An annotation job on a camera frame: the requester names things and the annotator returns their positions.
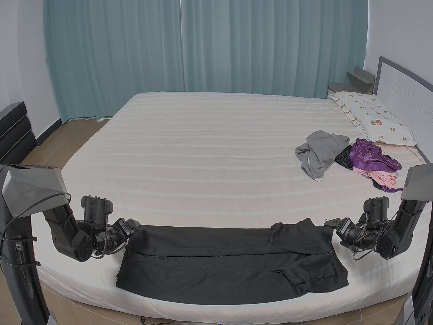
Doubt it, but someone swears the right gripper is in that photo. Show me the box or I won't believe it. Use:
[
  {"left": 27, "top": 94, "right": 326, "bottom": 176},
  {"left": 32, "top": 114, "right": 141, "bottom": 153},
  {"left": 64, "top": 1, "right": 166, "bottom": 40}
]
[{"left": 324, "top": 217, "right": 354, "bottom": 240}]

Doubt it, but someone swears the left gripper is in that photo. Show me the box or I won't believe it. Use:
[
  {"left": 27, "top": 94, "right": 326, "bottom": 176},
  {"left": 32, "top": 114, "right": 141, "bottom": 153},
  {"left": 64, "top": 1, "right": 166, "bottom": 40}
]
[{"left": 115, "top": 218, "right": 142, "bottom": 241}]

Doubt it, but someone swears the black T-shirt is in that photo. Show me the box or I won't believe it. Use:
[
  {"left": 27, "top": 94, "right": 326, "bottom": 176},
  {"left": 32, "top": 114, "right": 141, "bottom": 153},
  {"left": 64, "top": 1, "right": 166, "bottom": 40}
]
[{"left": 116, "top": 218, "right": 349, "bottom": 306}]

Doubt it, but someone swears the bed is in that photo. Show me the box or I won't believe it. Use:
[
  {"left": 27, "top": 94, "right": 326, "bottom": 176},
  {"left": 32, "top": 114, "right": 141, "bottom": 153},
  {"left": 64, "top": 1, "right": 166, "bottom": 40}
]
[{"left": 31, "top": 56, "right": 433, "bottom": 321}]

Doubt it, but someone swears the pink garment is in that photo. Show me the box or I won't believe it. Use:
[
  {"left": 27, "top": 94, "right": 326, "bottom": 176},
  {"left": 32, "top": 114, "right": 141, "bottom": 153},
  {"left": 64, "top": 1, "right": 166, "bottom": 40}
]
[{"left": 352, "top": 167, "right": 398, "bottom": 189}]

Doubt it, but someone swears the black garment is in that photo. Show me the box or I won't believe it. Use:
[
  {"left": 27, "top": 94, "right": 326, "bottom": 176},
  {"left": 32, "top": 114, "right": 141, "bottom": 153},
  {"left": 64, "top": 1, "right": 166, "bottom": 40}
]
[{"left": 335, "top": 146, "right": 354, "bottom": 170}]

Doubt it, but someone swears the purple satin garment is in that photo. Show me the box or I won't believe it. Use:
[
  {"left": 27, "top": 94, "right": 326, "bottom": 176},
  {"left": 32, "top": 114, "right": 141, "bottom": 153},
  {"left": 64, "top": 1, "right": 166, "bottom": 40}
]
[{"left": 348, "top": 138, "right": 404, "bottom": 193}]

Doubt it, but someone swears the grey garment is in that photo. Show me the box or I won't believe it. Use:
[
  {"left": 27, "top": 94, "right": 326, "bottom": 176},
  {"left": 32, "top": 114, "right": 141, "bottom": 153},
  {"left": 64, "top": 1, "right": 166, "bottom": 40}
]
[{"left": 295, "top": 130, "right": 351, "bottom": 182}]

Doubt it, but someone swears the white printed pillow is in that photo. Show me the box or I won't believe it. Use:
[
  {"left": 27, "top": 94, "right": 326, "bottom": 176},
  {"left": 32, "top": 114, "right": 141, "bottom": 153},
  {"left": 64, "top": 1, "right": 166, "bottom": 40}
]
[{"left": 328, "top": 91, "right": 419, "bottom": 147}]

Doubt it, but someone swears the black chest of drawers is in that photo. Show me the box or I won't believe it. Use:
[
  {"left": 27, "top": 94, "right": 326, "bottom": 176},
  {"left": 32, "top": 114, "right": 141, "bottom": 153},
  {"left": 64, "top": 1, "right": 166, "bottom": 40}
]
[{"left": 0, "top": 102, "right": 37, "bottom": 166}]

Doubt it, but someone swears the grey bedside table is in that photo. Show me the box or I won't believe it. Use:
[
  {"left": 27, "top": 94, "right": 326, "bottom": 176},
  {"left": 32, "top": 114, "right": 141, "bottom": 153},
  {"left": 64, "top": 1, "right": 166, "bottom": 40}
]
[{"left": 328, "top": 65, "right": 375, "bottom": 97}]

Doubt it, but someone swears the blue-green curtain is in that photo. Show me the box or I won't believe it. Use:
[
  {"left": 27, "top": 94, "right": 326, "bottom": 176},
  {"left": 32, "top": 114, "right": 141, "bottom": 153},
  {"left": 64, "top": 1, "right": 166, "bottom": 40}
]
[
  {"left": 43, "top": 0, "right": 185, "bottom": 121},
  {"left": 181, "top": 0, "right": 369, "bottom": 98}
]

